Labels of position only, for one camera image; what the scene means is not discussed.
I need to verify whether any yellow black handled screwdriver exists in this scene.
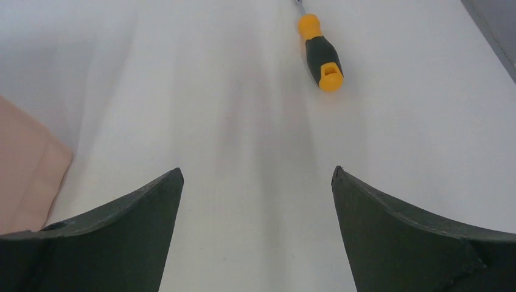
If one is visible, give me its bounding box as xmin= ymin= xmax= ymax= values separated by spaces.
xmin=294 ymin=0 xmax=344 ymax=92

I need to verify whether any pink plastic bin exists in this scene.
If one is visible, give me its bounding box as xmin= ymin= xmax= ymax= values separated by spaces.
xmin=1 ymin=98 xmax=72 ymax=234

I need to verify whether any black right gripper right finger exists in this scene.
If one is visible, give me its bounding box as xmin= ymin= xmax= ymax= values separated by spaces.
xmin=331 ymin=167 xmax=515 ymax=291

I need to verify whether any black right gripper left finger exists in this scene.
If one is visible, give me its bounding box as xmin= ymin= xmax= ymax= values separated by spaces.
xmin=1 ymin=169 xmax=184 ymax=291

